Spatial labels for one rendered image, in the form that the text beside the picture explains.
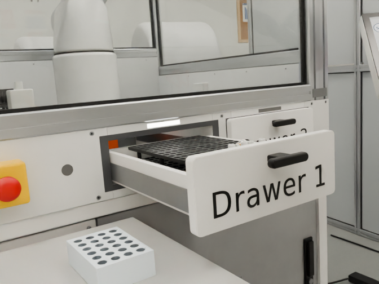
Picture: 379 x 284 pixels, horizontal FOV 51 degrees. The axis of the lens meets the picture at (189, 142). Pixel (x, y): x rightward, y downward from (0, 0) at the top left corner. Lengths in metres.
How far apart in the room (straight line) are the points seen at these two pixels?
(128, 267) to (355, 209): 2.25
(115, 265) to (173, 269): 0.09
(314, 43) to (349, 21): 1.46
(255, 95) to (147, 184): 0.44
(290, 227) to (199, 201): 0.68
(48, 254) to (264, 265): 0.63
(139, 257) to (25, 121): 0.33
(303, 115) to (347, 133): 1.55
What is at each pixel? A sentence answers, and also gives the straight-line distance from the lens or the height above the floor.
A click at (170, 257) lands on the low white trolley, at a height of 0.76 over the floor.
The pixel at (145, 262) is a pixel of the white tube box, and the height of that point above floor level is 0.78.
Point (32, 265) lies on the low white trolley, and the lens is 0.69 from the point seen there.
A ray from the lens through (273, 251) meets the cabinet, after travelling 1.17.
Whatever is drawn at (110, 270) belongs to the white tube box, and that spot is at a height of 0.79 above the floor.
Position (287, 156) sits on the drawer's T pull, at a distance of 0.58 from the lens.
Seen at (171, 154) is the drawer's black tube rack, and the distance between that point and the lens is 0.72.
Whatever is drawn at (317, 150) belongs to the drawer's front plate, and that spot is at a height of 0.90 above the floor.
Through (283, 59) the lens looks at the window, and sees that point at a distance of 1.11.
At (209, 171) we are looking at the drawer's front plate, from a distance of 0.54.
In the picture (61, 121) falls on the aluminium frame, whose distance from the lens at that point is 0.78.
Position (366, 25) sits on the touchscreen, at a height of 1.16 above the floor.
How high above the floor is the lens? 1.03
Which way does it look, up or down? 9 degrees down
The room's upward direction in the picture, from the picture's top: 4 degrees counter-clockwise
